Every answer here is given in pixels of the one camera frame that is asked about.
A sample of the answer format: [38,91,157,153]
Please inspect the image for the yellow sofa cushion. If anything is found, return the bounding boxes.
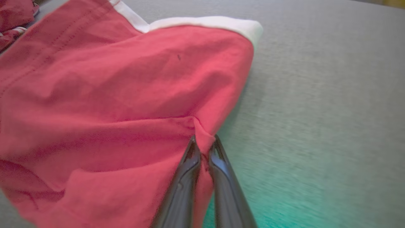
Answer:
[378,0,405,9]

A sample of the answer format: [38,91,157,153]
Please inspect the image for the grey sofa seat cushion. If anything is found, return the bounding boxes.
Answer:
[0,0,405,228]

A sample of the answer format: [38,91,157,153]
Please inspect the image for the red shorts with number 23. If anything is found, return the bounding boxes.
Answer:
[0,0,264,228]

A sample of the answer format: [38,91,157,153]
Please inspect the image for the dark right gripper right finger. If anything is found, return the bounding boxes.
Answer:
[208,134,257,228]

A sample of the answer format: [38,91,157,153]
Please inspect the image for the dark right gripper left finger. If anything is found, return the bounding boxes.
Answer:
[151,135,202,228]

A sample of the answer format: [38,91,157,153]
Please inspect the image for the red and white shirt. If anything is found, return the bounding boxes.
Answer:
[0,0,40,53]

